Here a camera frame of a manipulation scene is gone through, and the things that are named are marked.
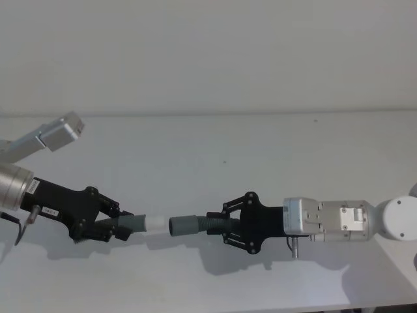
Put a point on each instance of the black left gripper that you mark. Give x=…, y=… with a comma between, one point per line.
x=62, y=205

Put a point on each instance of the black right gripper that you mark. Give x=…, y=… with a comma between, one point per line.
x=260, y=221

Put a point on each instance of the white table cloth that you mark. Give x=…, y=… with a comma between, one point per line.
x=208, y=280

